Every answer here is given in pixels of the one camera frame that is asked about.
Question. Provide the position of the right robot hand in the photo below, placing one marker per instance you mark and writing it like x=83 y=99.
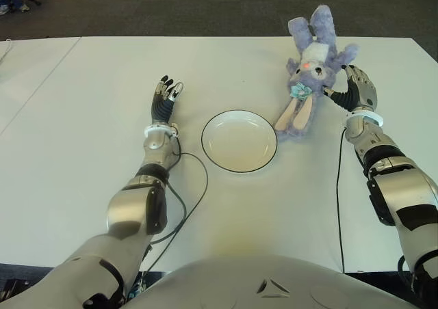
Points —
x=359 y=93

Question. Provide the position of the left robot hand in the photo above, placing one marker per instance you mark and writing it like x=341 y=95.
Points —
x=162 y=107

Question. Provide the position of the purple plush bunny doll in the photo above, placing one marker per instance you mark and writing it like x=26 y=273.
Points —
x=315 y=76

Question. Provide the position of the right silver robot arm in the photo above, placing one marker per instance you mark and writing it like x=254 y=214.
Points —
x=400 y=186

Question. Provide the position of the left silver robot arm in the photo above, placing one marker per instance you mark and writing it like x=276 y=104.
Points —
x=133 y=206

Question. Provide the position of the white plate with black rim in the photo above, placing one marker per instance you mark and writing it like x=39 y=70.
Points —
x=237 y=139

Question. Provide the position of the grey robot torso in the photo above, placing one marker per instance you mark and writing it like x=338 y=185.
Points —
x=239 y=281

